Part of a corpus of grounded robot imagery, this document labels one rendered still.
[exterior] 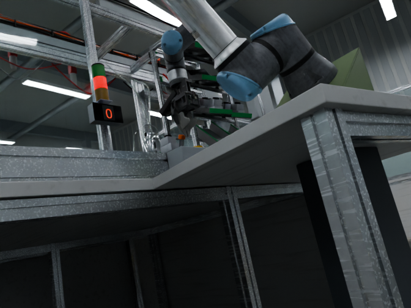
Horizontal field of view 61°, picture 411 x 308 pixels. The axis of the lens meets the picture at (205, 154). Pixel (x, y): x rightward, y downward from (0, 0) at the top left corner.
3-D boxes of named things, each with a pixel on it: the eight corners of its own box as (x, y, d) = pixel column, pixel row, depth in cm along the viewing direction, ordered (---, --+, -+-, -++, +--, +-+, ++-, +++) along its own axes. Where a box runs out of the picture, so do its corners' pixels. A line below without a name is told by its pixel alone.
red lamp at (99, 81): (110, 88, 136) (108, 77, 137) (98, 86, 132) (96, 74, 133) (103, 93, 139) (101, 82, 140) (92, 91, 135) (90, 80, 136)
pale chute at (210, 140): (245, 156, 152) (249, 146, 150) (222, 156, 144) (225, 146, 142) (209, 129, 171) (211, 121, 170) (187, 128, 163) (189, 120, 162)
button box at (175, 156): (229, 165, 118) (225, 148, 119) (184, 165, 103) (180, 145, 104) (214, 171, 122) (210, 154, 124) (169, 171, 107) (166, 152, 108)
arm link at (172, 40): (178, 18, 122) (180, 35, 133) (155, 38, 120) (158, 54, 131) (194, 32, 121) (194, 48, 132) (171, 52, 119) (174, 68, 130)
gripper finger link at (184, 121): (189, 132, 124) (185, 107, 126) (178, 137, 128) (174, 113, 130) (196, 132, 126) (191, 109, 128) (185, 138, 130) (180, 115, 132)
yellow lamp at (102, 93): (112, 100, 135) (110, 88, 136) (100, 98, 131) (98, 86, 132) (105, 105, 138) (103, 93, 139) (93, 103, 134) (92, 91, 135)
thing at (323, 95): (515, 119, 101) (510, 110, 102) (326, 101, 48) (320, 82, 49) (319, 179, 155) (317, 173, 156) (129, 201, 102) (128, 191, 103)
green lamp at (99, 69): (108, 76, 137) (106, 65, 138) (96, 74, 133) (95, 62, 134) (101, 82, 140) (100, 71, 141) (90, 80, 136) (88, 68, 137)
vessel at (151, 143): (173, 174, 234) (163, 121, 242) (156, 174, 223) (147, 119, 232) (159, 179, 243) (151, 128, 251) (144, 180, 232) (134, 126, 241)
